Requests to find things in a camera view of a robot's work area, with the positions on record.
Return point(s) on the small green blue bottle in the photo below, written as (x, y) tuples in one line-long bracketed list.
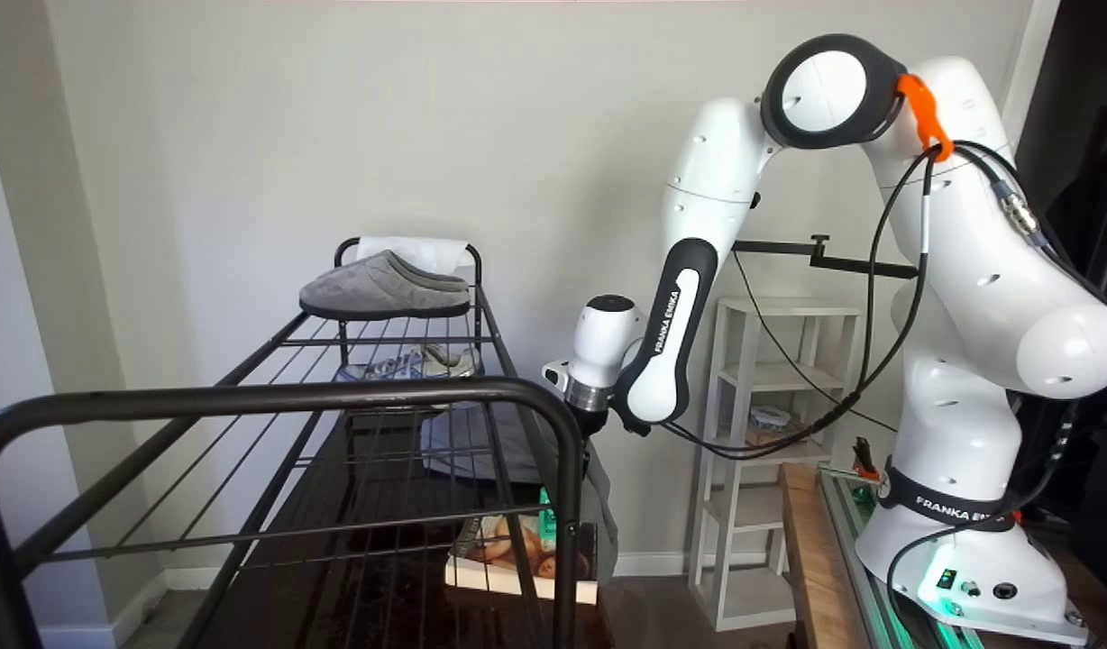
[(546, 521)]

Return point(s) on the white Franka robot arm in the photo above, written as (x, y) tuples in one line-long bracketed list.
[(995, 313)]

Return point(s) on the book with colourful cover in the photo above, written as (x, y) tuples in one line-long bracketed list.
[(503, 555)]

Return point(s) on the grey cloth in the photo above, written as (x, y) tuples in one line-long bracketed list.
[(475, 442)]

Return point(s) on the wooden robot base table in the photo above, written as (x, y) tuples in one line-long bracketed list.
[(823, 595)]

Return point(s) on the white shelf unit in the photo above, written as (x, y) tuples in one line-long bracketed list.
[(776, 364)]

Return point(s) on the white plastic bag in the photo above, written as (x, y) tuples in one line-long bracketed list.
[(426, 253)]

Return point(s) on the black metal shoe rack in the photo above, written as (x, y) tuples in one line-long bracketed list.
[(120, 508)]

